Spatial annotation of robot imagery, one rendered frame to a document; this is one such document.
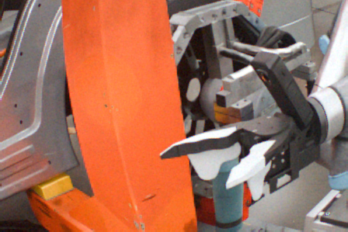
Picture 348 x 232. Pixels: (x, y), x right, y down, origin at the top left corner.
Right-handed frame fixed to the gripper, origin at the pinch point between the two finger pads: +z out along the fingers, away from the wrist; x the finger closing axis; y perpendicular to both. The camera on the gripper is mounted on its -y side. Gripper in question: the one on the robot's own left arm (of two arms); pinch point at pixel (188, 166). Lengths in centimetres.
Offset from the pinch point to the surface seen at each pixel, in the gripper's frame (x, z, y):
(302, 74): 80, -79, 23
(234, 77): 71, -48, 15
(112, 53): 48.0, -12.3, -4.1
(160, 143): 52, -19, 16
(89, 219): 80, -6, 41
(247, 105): 69, -49, 21
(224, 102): 71, -44, 19
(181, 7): 98, -53, 0
